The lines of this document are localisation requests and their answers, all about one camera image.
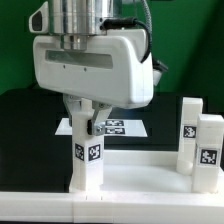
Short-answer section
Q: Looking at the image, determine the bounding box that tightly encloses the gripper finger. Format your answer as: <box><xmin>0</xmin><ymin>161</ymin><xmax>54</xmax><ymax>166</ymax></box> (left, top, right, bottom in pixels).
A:
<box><xmin>87</xmin><ymin>101</ymin><xmax>112</xmax><ymax>136</ymax></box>
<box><xmin>63</xmin><ymin>94</ymin><xmax>81</xmax><ymax>125</ymax></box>

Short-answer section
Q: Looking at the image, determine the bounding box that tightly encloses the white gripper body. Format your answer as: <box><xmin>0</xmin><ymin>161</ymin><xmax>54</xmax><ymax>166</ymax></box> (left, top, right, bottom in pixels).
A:
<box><xmin>33</xmin><ymin>29</ymin><xmax>154</xmax><ymax>109</ymax></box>

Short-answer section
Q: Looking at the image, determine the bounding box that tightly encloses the white desk top tray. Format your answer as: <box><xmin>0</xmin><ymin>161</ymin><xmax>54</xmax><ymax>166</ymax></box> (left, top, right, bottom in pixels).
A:
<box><xmin>68</xmin><ymin>149</ymin><xmax>224</xmax><ymax>194</ymax></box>

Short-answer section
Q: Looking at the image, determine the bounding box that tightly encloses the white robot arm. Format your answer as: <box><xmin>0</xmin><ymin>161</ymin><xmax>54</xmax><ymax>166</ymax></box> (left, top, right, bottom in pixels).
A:
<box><xmin>29</xmin><ymin>0</ymin><xmax>153</xmax><ymax>136</ymax></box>

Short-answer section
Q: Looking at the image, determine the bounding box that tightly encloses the fiducial marker sheet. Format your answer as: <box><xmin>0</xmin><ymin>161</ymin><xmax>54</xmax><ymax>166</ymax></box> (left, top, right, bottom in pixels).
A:
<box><xmin>55</xmin><ymin>118</ymin><xmax>147</xmax><ymax>137</ymax></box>

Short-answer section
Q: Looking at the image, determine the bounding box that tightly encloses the white front fence bar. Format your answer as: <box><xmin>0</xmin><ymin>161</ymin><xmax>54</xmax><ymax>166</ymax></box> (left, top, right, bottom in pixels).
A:
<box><xmin>0</xmin><ymin>192</ymin><xmax>224</xmax><ymax>224</ymax></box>

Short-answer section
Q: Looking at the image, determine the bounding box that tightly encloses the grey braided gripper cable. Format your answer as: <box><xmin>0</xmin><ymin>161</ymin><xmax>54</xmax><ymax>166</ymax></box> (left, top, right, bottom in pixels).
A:
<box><xmin>99</xmin><ymin>0</ymin><xmax>170</xmax><ymax>81</ymax></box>

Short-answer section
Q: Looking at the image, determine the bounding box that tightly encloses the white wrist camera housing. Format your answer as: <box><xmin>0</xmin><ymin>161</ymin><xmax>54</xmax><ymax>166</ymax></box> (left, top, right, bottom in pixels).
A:
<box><xmin>29</xmin><ymin>1</ymin><xmax>49</xmax><ymax>34</ymax></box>

